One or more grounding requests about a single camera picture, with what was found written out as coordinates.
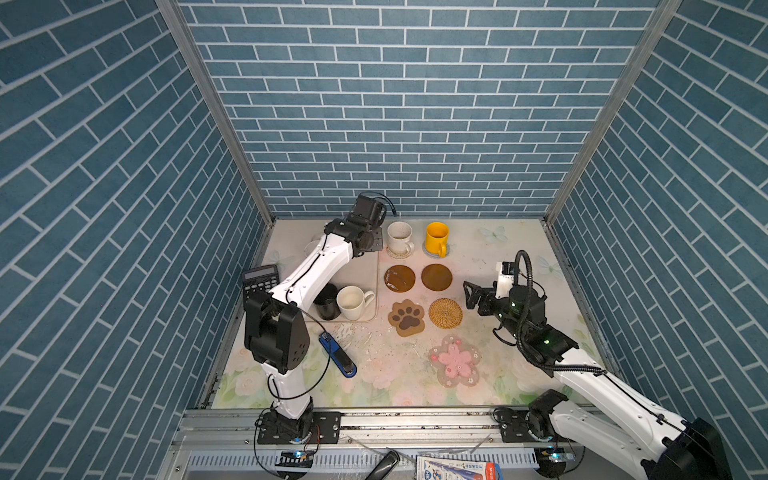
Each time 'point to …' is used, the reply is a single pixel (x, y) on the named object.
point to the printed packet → (450, 468)
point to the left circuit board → (298, 459)
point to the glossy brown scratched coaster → (399, 278)
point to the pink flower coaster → (457, 363)
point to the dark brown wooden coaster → (436, 277)
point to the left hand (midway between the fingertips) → (372, 238)
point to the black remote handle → (383, 464)
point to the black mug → (327, 303)
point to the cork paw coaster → (406, 317)
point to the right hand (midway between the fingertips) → (476, 280)
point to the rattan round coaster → (445, 313)
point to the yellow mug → (437, 235)
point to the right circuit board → (554, 459)
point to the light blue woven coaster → (435, 256)
